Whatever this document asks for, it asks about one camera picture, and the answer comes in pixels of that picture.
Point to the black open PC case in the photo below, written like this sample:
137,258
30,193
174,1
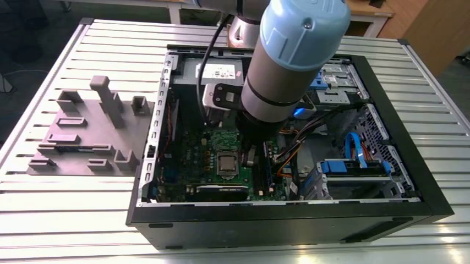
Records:
257,228

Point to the tall metal drive cage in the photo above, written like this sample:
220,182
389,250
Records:
339,99

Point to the grey parts rack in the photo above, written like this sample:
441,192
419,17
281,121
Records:
96,129

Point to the green motherboard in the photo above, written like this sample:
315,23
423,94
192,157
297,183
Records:
228,181

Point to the brown wooden cabinet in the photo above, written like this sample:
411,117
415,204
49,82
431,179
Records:
433,27

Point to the grey power supply unit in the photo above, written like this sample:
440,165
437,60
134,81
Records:
188,101

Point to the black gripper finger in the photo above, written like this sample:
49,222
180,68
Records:
251,156

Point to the black graphics card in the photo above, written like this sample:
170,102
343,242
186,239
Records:
221,191

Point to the low metal disk bay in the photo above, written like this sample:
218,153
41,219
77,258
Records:
320,187

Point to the black RAM slot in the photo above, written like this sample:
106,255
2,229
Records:
256,181

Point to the blue drive bracket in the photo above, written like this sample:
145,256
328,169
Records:
321,83

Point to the light wooden desk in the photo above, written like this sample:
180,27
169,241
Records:
371,13

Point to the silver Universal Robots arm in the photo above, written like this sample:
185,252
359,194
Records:
272,88

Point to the hard disk in blue carrier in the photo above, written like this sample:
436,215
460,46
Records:
336,167

